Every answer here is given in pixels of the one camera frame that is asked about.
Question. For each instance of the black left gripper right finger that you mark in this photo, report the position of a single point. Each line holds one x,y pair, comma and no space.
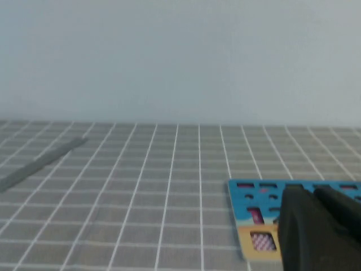
344,211

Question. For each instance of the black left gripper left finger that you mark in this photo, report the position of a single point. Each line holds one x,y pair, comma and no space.
310,245

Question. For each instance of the blue wooden number puzzle board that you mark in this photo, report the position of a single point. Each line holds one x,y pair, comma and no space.
242,203

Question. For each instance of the grey white-grid tablecloth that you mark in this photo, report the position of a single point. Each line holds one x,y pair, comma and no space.
141,197

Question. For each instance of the grey flat strip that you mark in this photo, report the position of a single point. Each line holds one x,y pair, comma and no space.
39,163

